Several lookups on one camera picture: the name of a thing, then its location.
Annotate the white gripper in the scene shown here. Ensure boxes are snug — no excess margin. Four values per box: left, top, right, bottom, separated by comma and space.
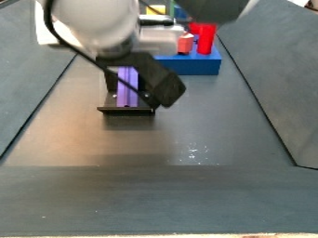
134, 25, 184, 56

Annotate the purple star prism block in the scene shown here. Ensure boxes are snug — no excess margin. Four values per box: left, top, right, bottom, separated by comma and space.
116, 67, 138, 107

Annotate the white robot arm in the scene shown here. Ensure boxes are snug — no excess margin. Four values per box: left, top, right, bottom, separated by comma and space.
51, 0, 258, 58

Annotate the blue peg board base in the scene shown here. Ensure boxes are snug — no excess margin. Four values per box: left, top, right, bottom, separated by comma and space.
155, 35, 222, 75

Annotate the black L-shaped fixture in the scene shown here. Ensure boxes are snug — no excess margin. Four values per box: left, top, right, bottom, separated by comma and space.
97, 66, 154, 115

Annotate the pink-red pentagon block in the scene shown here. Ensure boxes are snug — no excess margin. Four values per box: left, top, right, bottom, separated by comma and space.
178, 32, 194, 54

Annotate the short red rounded block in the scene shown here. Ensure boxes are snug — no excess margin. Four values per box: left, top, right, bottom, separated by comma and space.
188, 22, 199, 34

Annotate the blue cylinder peg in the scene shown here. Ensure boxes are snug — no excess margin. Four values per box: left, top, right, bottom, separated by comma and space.
174, 5, 187, 19

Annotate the yellow arch block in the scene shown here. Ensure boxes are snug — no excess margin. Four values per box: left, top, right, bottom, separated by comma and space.
146, 5, 167, 15

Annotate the tall red hexagonal peg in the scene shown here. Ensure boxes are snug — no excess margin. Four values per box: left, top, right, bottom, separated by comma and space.
198, 24, 216, 55

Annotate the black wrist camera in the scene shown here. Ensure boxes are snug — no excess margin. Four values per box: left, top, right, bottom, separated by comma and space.
96, 52, 186, 109

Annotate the black cable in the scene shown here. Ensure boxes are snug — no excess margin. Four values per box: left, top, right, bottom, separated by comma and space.
43, 0, 163, 106

